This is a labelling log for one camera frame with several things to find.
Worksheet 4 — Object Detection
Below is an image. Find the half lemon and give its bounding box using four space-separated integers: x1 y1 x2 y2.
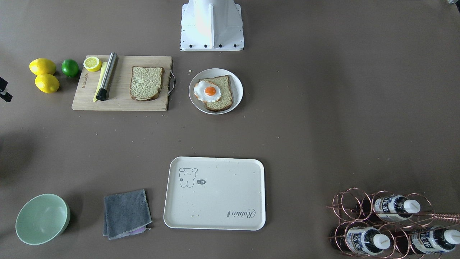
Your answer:
83 56 102 72

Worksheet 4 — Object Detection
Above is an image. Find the mint green bowl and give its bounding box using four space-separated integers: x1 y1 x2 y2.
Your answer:
16 194 71 245

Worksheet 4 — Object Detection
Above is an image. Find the copper wire bottle rack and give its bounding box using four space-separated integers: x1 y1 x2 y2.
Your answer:
329 187 459 259

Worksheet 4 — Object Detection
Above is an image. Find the wooden cutting board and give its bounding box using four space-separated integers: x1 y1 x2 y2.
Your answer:
72 55 174 111

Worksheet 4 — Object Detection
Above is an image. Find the cream rabbit tray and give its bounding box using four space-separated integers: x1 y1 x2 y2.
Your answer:
163 157 266 231

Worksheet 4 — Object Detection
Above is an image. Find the grey folded cloth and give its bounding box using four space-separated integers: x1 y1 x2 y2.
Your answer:
102 189 153 240

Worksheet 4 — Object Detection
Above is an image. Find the yellow lemon far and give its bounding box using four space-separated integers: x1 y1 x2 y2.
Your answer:
34 74 60 93

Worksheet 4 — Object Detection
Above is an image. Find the white round plate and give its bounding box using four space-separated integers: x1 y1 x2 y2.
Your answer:
189 68 243 114

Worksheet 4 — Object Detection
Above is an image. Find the tea bottle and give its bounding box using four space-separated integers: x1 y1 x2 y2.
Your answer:
329 225 391 256
354 195 421 224
396 227 460 255

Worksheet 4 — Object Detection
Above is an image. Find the yellow lemon near lime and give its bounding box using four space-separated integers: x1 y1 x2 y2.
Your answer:
28 58 56 76

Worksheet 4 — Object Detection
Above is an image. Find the green lime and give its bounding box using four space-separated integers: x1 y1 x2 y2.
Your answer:
61 59 79 77

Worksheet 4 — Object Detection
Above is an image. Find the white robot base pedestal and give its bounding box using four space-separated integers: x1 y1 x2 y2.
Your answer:
180 0 245 51

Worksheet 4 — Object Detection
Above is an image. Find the steel muddler black tip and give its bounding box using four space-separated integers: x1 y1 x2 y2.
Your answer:
95 52 118 101

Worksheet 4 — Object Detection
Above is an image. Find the fried egg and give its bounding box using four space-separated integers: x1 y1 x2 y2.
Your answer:
193 81 221 103

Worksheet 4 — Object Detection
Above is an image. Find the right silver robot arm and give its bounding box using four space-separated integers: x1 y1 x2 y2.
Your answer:
0 77 13 102

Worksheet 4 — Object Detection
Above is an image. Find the bread slice on plate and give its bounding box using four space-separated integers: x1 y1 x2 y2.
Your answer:
199 75 233 112

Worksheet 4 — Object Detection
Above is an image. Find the bread slice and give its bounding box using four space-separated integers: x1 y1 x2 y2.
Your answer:
199 75 233 112
130 66 164 101

